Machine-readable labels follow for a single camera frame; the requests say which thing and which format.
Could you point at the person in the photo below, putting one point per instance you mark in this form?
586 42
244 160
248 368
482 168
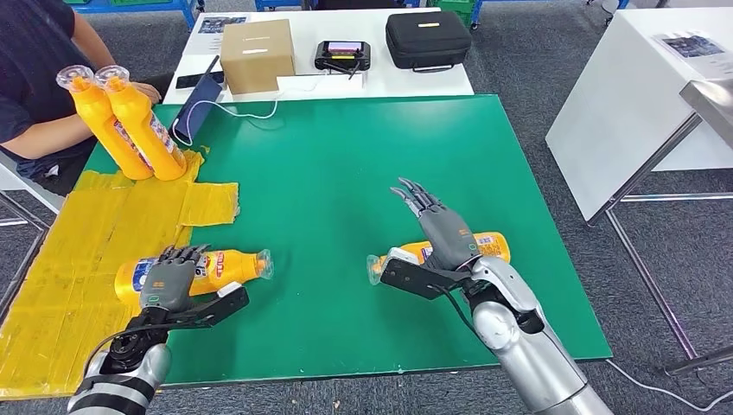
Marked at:
34 68

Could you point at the blue metal frame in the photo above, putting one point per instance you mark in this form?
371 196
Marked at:
143 6

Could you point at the steel table top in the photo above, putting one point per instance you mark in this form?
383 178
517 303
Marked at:
710 106

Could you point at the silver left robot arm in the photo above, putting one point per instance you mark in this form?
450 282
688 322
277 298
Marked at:
126 372

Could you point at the orange bottle with clear cap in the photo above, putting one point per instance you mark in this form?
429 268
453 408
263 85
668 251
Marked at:
229 269
143 120
97 120
492 246

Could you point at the large white table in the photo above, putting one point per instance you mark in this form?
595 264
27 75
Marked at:
618 89

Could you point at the brown cardboard box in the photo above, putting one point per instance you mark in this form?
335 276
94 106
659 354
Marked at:
258 57

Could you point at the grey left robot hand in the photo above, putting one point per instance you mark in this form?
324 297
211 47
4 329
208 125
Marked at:
166 286

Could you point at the dark blue tablet sleeve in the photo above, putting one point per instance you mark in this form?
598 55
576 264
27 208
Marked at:
197 109

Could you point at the small white table with legs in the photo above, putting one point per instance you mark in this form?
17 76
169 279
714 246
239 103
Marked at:
23 192

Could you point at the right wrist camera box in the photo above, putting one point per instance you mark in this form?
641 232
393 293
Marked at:
412 278

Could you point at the black zipped carrying case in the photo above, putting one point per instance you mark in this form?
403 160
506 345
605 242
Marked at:
429 40

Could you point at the metal table legs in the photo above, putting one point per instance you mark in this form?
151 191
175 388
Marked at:
676 197

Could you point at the printed paper sheet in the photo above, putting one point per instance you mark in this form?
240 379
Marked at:
693 47
219 27

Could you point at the yellow tape patch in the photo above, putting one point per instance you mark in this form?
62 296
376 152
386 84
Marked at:
86 229

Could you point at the green plastic crate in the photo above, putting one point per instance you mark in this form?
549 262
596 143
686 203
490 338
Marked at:
458 8

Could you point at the black phone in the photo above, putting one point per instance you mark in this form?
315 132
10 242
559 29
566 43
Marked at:
195 81

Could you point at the green table board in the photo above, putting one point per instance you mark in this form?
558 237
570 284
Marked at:
343 172

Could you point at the black remote controller with screen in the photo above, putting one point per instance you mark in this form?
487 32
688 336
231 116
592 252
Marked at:
342 57

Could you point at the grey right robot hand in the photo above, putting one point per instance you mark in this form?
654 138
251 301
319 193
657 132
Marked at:
449 240

